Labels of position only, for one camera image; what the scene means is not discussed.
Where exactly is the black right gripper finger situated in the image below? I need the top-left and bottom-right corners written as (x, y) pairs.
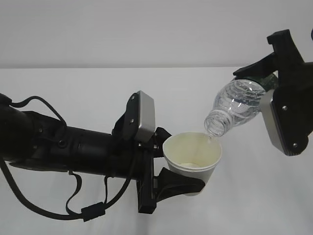
top-left (233, 52), bottom-right (277, 81)

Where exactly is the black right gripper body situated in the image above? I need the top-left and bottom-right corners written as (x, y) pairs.
top-left (266, 29), bottom-right (313, 98)

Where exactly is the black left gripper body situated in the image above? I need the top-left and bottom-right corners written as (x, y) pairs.
top-left (136, 137), bottom-right (158, 213)

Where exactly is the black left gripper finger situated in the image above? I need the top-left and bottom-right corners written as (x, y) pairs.
top-left (151, 127), bottom-right (172, 158)
top-left (154, 167), bottom-right (205, 202)

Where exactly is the white paper cup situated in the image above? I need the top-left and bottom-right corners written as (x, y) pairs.
top-left (162, 132), bottom-right (223, 184)

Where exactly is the clear green-label water bottle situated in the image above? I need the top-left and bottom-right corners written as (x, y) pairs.
top-left (204, 71), bottom-right (278, 139)

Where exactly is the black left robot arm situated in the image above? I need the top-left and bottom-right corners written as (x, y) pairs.
top-left (0, 91), bottom-right (205, 221)

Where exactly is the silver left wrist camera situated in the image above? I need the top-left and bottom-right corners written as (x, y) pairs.
top-left (122, 91), bottom-right (156, 143)

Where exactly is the black left camera cable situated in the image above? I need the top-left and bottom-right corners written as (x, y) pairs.
top-left (0, 95), bottom-right (137, 222)

